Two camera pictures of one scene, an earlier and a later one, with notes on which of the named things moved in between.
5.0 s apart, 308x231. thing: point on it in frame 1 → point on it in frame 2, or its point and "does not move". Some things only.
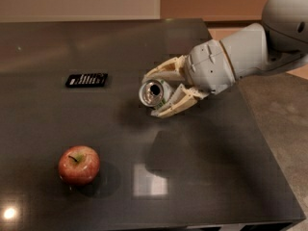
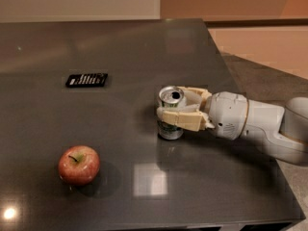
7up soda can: (154, 92) → (169, 96)
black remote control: (86, 80) does not move
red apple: (79, 165) does not move
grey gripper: (210, 68) → (228, 113)
